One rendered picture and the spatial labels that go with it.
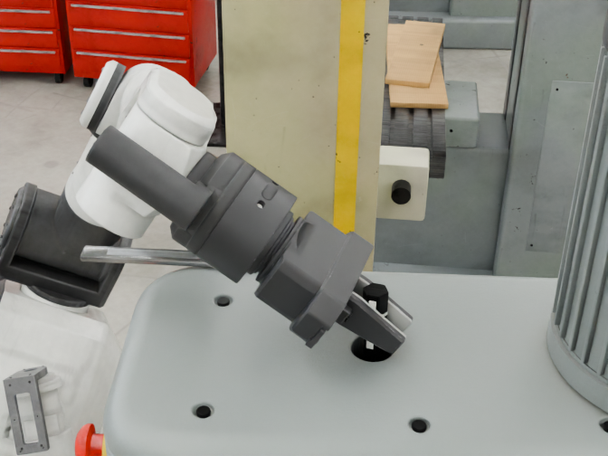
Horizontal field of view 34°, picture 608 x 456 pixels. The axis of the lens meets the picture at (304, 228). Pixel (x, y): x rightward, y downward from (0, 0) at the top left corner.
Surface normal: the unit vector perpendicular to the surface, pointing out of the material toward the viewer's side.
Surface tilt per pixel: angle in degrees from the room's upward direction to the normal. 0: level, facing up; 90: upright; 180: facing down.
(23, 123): 0
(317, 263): 30
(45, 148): 0
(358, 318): 90
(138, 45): 90
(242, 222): 56
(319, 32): 90
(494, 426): 0
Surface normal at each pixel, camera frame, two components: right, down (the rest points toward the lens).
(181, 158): -0.09, 0.21
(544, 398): 0.01, -0.84
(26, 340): 0.30, -0.01
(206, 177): -0.39, -0.62
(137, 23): -0.18, 0.53
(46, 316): 0.44, -0.63
